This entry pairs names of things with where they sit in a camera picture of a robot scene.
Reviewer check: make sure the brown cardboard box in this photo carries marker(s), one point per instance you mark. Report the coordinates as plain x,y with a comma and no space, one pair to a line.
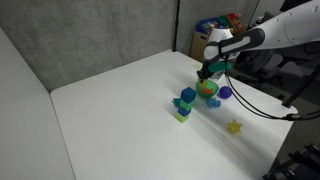
199,45

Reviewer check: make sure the yellow star toy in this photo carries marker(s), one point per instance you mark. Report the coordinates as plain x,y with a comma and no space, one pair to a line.
234,127

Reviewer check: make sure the green plastic bowl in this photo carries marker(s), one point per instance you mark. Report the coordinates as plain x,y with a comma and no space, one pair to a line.
213,87

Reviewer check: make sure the light blue toy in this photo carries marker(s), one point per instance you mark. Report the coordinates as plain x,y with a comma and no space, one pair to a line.
213,103

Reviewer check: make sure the teal toy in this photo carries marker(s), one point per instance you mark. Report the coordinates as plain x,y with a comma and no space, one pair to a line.
175,101

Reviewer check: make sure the black tripod pole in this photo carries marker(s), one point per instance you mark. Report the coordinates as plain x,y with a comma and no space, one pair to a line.
300,90

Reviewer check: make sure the lime green block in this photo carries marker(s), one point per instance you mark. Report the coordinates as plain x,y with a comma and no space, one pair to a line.
182,117

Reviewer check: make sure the colourful toy pile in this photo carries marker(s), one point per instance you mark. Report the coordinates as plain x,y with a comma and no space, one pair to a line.
218,22

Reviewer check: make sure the orange toy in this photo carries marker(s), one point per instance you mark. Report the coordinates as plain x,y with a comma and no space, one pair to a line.
207,90

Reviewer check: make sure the thin black tripod stand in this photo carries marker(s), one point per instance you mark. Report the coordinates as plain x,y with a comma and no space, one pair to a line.
175,25

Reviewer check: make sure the purple bumpy ball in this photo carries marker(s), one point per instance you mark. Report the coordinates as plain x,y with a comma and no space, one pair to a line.
225,92

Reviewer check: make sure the blue block under green block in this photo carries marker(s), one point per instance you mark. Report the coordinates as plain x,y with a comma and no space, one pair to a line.
184,111

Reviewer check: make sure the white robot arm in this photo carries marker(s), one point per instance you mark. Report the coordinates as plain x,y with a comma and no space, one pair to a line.
283,33

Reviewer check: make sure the black equipment frame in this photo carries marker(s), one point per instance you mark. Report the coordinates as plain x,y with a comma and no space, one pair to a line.
296,163

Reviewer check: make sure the blue block topping stack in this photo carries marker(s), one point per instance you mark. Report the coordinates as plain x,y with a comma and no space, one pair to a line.
188,94

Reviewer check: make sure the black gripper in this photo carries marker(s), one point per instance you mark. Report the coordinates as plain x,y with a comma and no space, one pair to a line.
207,67

